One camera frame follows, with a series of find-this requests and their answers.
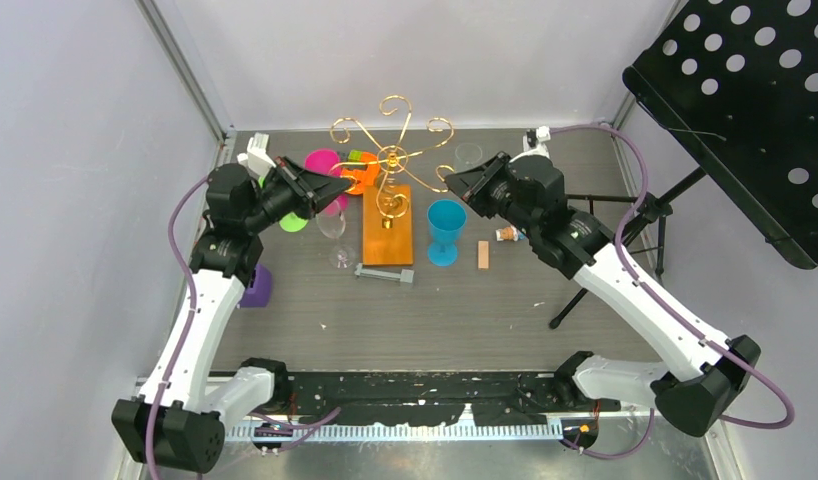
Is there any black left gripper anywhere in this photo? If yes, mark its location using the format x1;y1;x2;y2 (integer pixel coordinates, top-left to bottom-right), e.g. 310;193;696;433
243;156;351;233

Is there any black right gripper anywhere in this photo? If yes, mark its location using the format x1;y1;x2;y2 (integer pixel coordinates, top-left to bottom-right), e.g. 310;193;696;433
443;152;538;240

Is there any blue plastic wine glass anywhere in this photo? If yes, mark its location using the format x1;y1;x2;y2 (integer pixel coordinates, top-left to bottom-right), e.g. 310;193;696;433
427;199;467;267

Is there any green plastic wine glass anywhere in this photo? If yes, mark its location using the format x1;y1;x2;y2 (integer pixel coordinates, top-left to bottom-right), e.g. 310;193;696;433
258;176;308;233

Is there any gold wire wine glass rack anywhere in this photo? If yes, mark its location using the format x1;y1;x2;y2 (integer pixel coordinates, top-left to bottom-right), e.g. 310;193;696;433
329;94;455;267

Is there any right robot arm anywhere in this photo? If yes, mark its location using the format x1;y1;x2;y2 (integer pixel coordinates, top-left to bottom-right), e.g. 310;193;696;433
444;153;761;437

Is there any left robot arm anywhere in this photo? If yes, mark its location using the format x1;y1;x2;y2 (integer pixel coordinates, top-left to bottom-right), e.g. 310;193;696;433
111;157;352;479

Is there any pink plastic wine glass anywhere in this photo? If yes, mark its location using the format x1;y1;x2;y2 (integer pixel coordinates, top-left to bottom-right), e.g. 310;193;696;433
304;149;348;214

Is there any clear wine glass back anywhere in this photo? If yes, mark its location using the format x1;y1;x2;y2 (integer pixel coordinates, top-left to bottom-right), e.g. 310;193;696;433
453;143;484;172

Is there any clear wine glass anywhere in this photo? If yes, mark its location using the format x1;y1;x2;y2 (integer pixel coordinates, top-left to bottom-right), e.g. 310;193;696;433
453;143;484;172
315;200;357;269

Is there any clear wine glass left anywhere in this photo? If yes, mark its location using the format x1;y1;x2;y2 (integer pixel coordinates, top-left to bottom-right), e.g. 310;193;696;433
315;200;357;269

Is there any orange plastic bowl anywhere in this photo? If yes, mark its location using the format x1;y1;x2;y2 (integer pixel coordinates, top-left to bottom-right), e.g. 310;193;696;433
341;151;380;195

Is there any small wooden block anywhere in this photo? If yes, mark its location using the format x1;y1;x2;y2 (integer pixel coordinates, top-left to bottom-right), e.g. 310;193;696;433
477;240;490;270

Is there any grey bolt tool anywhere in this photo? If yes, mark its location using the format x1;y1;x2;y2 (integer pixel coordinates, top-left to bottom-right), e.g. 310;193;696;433
354;263;414;286

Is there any purple box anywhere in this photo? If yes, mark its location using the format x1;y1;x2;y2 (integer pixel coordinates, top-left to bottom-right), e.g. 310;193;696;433
238;264;274;308

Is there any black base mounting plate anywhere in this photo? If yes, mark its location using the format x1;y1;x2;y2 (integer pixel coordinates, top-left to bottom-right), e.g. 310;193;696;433
256;371;621;427

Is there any black perforated music stand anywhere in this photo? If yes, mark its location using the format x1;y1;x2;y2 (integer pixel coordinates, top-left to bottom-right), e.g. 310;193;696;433
548;0;818;331

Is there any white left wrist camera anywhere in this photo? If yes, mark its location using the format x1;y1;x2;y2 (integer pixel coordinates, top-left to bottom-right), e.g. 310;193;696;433
236;132;276;180

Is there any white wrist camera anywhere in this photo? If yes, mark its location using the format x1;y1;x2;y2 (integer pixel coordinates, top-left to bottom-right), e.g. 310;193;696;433
523;125;551;158
236;132;276;180

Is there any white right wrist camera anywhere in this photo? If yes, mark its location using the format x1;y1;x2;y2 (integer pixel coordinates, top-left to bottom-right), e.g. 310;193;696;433
523;125;551;158

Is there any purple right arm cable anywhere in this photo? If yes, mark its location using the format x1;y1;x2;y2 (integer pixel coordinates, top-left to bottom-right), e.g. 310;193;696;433
548;123;796;430

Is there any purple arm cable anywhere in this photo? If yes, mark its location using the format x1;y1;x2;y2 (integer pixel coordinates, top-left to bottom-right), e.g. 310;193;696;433
548;123;796;430
145;173;215;480

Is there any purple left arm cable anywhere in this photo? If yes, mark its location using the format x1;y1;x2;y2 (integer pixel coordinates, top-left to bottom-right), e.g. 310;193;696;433
145;173;215;480

